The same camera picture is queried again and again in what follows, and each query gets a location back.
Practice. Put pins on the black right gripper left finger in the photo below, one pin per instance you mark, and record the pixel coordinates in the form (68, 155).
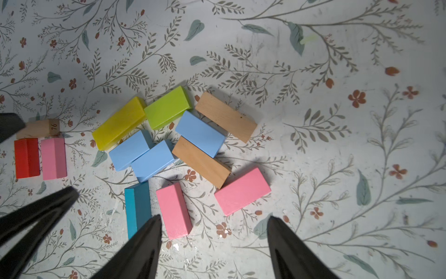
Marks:
(139, 257)

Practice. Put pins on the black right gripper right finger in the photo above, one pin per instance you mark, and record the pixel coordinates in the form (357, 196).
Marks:
(291, 258)

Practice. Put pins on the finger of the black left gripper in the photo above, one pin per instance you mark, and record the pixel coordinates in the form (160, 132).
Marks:
(13, 263)

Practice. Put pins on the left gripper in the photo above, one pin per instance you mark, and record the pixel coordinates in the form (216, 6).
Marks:
(47, 210)

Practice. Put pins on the red block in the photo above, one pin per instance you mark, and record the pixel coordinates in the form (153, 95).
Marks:
(27, 158)

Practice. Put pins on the pink block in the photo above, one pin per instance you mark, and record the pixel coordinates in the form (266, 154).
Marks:
(174, 211)
(243, 191)
(54, 158)

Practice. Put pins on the light blue block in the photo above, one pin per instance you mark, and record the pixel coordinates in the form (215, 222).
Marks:
(199, 133)
(153, 161)
(131, 149)

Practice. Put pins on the numbered wood block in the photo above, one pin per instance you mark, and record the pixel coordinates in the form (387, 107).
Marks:
(40, 129)

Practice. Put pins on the teal block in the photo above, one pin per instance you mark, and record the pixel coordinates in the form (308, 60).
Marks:
(137, 207)

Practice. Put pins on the natural wood block lower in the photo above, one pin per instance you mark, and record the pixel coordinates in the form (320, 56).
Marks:
(209, 168)

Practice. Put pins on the natural wood block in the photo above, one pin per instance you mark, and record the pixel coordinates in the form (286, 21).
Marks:
(223, 115)
(209, 168)

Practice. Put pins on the natural wood block upper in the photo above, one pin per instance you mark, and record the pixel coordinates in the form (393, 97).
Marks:
(223, 115)

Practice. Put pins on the yellow block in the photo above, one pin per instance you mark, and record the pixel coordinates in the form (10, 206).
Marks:
(120, 124)

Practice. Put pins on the lime green block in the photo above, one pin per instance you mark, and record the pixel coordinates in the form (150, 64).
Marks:
(168, 108)

